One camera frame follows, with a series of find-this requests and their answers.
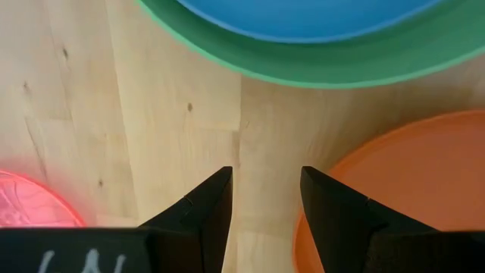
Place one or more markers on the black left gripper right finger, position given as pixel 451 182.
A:
pixel 333 220

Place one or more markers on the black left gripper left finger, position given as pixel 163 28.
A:
pixel 204 227

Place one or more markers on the translucent pink plastic plate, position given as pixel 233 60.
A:
pixel 30 204

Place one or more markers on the blue plastic plate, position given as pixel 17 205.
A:
pixel 303 19

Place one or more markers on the orange plastic plate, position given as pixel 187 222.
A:
pixel 417 170

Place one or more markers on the green plastic plate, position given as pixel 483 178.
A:
pixel 265 57

